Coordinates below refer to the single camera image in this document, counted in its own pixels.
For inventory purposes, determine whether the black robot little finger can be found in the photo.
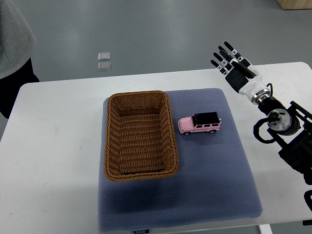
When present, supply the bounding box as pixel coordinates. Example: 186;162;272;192
211;59;229;75

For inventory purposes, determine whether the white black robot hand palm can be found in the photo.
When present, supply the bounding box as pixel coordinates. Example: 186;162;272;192
224;58;271;105

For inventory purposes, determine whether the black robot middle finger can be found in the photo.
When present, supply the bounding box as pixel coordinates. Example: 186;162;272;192
218;46;238;63

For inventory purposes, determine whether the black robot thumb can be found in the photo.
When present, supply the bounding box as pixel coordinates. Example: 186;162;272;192
234;61;255;79

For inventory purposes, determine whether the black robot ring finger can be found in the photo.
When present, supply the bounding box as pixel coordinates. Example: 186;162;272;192
213;53;233;69

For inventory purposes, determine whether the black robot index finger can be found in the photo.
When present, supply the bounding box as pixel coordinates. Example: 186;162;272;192
224;41;243;61

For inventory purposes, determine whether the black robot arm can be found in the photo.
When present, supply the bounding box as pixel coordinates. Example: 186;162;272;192
211;42;312;185

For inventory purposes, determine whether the pink toy car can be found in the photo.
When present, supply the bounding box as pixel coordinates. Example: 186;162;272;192
178;112;222;136

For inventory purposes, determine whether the brown wicker basket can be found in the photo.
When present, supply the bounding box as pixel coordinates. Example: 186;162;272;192
103;91;179;182

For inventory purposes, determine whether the wooden cabinet corner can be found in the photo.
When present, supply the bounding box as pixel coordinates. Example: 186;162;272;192
277;0;312;10

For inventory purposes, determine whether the blue-grey fabric mat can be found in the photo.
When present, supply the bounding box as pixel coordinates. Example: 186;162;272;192
98;88;262;232

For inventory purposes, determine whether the upper metal floor plate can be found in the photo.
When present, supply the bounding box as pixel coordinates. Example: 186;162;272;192
98;52;111;61

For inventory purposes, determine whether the person in grey sweater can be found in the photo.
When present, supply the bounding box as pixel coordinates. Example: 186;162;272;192
0;0;39;119

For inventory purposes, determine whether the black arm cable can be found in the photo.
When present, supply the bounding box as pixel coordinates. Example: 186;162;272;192
253;117;281;143

